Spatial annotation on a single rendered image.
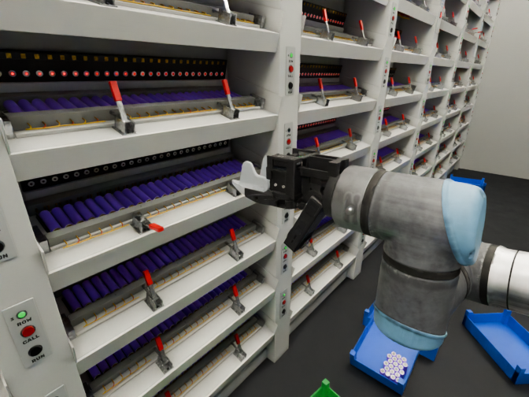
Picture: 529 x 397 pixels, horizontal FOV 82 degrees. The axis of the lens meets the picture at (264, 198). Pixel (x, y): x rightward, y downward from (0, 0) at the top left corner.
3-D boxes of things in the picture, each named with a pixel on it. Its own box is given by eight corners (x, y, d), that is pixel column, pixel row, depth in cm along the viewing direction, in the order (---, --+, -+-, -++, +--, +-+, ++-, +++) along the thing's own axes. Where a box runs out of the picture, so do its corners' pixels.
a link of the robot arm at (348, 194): (382, 220, 46) (354, 246, 39) (353, 213, 49) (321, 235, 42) (390, 163, 43) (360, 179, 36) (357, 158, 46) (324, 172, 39)
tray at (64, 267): (274, 194, 95) (281, 168, 90) (51, 293, 52) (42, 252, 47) (230, 167, 105) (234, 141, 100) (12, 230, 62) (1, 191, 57)
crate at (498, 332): (566, 382, 113) (575, 366, 110) (514, 384, 112) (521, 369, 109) (504, 321, 141) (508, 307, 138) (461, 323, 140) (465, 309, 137)
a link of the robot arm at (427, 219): (467, 287, 32) (490, 196, 29) (354, 250, 40) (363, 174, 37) (479, 255, 39) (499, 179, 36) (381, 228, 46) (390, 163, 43)
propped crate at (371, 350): (402, 395, 109) (403, 385, 104) (349, 363, 121) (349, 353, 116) (429, 329, 125) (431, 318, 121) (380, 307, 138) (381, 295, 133)
